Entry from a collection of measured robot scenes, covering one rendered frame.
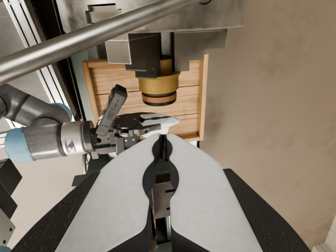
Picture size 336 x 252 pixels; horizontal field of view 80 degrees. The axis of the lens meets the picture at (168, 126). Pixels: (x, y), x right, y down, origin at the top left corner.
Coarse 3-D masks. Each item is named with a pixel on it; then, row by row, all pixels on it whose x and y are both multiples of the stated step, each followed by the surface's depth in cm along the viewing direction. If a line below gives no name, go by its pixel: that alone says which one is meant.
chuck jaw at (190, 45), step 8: (176, 32) 37; (184, 32) 37; (192, 32) 38; (200, 32) 38; (208, 32) 38; (216, 32) 38; (224, 32) 39; (176, 40) 38; (184, 40) 38; (192, 40) 38; (200, 40) 39; (208, 40) 39; (216, 40) 39; (224, 40) 39; (176, 48) 38; (184, 48) 39; (192, 48) 39; (200, 48) 39; (208, 48) 39; (176, 56) 39; (184, 56) 39; (192, 56) 40; (200, 56) 40; (176, 64) 40; (184, 64) 40
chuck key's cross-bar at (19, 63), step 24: (168, 0) 15; (192, 0) 16; (96, 24) 12; (120, 24) 13; (144, 24) 14; (24, 48) 11; (48, 48) 11; (72, 48) 12; (0, 72) 10; (24, 72) 11
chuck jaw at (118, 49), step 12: (96, 12) 25; (108, 12) 24; (120, 12) 24; (120, 36) 27; (132, 36) 27; (144, 36) 30; (156, 36) 34; (108, 48) 28; (120, 48) 27; (132, 48) 28; (144, 48) 31; (156, 48) 35; (108, 60) 29; (120, 60) 28; (132, 60) 28; (144, 60) 32; (156, 60) 36; (144, 72) 36; (156, 72) 36
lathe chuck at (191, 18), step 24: (72, 0) 25; (96, 0) 23; (120, 0) 23; (144, 0) 22; (216, 0) 24; (240, 0) 28; (72, 24) 27; (168, 24) 24; (192, 24) 24; (216, 24) 26; (240, 24) 30
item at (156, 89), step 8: (160, 56) 43; (168, 56) 41; (160, 64) 38; (168, 64) 39; (160, 72) 39; (168, 72) 40; (176, 72) 40; (144, 80) 39; (152, 80) 38; (160, 80) 38; (168, 80) 39; (176, 80) 41; (144, 88) 40; (152, 88) 39; (160, 88) 39; (168, 88) 40; (176, 88) 41; (144, 96) 42; (152, 96) 41; (160, 96) 41; (168, 96) 41; (152, 104) 41; (160, 104) 41; (168, 104) 42
